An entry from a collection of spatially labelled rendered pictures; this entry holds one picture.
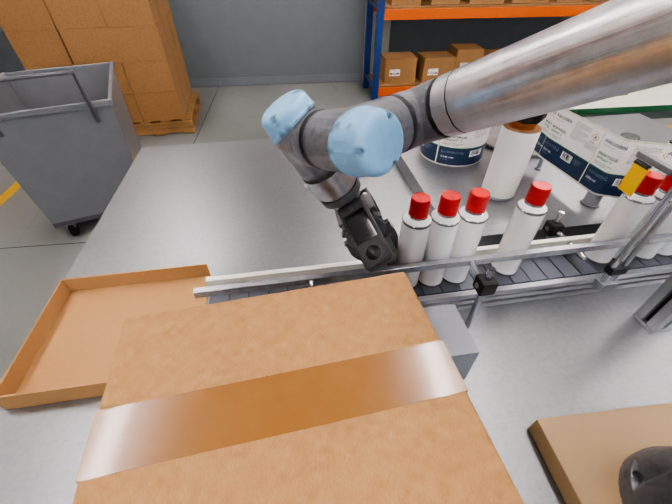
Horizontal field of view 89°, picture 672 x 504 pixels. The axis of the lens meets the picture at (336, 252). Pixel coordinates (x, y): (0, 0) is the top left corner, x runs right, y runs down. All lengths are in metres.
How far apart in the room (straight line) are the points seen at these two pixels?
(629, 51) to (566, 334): 0.56
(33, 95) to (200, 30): 2.41
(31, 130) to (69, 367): 1.70
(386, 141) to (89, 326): 0.68
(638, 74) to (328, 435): 0.37
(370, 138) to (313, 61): 4.61
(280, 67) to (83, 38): 2.19
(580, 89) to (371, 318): 0.27
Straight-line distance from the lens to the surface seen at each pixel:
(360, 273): 0.61
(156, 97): 3.74
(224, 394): 0.32
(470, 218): 0.64
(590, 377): 0.78
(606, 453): 0.68
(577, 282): 0.87
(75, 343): 0.83
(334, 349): 0.33
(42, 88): 3.09
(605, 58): 0.37
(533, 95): 0.40
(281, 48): 4.94
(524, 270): 0.83
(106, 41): 3.71
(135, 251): 0.98
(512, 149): 0.96
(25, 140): 2.38
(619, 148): 1.06
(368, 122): 0.38
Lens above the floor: 1.40
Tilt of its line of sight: 43 degrees down
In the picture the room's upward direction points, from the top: straight up
